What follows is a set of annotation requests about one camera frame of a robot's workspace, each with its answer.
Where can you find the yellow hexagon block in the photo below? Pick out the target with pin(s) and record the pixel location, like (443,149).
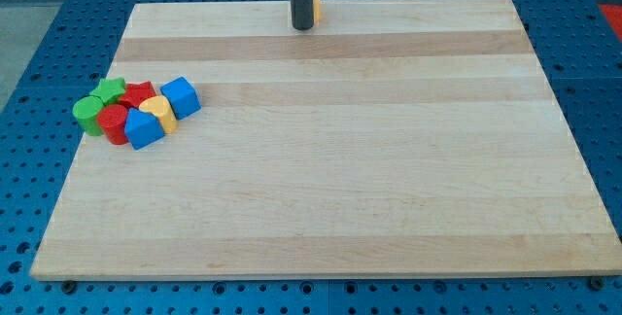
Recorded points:
(317,11)

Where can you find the light wooden board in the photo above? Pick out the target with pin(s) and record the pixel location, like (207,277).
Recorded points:
(395,139)

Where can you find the blue cube block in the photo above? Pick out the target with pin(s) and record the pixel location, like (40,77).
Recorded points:
(182,97)

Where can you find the yellow heart block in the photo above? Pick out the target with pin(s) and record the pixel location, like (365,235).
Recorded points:
(160,107)

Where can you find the blue triangle block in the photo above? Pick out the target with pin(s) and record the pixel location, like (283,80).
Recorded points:
(142,129)

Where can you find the red crescent block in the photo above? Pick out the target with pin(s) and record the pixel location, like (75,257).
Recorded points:
(135,94)

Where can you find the red cylinder block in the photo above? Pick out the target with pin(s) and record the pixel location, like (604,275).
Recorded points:
(112,121)

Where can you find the green star block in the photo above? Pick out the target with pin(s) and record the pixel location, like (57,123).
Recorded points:
(109,91)

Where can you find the green cylinder block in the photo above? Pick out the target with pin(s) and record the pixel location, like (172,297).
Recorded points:
(85,111)

